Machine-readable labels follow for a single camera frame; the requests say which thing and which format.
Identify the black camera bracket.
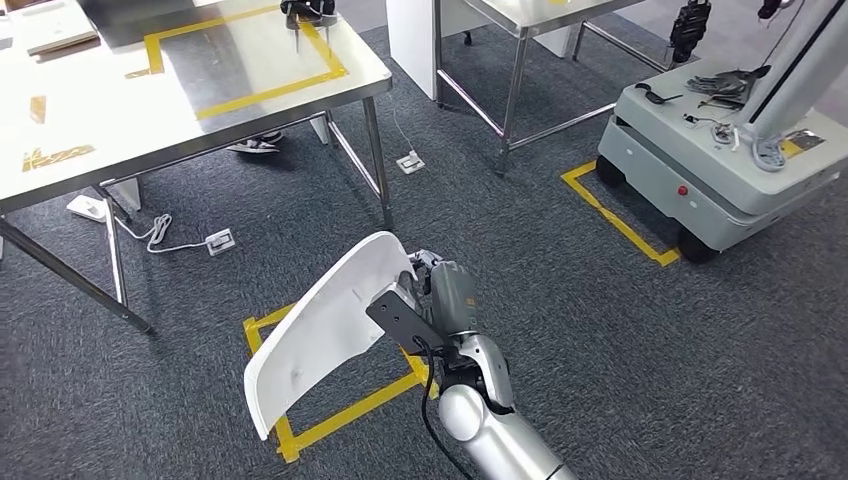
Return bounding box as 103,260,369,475
364,281,448,357

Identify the wide gold tape mark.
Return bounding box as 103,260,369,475
21,143,97,175

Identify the black hook strap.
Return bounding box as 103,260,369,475
633,82,685,107

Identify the white plastic shell part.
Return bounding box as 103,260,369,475
243,230,420,443

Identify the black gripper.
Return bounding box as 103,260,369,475
667,0,714,66

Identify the steel table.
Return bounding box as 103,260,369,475
432,0,672,177

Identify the grey robot column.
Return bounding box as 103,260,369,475
733,0,848,144

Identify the black handheld controller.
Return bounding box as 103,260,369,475
279,0,339,56

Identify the person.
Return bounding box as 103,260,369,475
226,130,286,157

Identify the yellow tape frame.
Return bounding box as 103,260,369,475
124,3,350,123

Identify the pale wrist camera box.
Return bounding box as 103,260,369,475
457,333,518,411

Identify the steel workbench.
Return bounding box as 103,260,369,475
0,0,397,336

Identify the grey mechanical hand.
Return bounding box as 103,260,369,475
685,64,774,111

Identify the white desk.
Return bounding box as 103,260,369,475
385,0,465,102

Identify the black cable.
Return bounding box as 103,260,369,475
411,335,477,480

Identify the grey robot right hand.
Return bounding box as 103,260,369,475
407,250,482,340

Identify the white floor socket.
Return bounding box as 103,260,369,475
203,227,238,258
395,150,427,176

